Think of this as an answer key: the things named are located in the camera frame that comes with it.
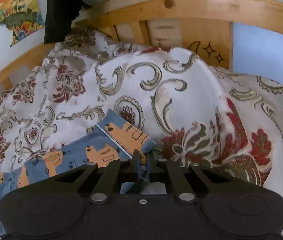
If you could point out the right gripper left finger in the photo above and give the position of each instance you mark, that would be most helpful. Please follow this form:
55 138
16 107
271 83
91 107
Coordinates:
114 175

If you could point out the wooden bed frame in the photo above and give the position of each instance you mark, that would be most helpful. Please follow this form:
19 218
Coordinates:
221 31

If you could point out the floral white bedspread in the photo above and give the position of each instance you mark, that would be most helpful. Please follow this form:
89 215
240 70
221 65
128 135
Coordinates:
196 114

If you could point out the blue orange patterned pants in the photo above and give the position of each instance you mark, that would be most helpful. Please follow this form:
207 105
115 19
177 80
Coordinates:
113 138

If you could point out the black hanging garment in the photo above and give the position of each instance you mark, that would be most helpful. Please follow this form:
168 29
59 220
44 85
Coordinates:
59 16

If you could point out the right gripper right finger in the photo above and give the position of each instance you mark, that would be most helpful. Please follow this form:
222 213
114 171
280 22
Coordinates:
171 175

